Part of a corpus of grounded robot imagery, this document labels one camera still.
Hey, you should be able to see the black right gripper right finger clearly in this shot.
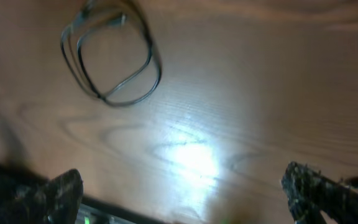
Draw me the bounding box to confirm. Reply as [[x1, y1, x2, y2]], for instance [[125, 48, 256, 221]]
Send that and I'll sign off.
[[281, 161, 358, 224]]

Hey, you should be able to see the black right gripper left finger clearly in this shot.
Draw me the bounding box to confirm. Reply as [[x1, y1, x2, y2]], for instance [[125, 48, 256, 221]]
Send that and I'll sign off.
[[0, 169, 83, 224]]

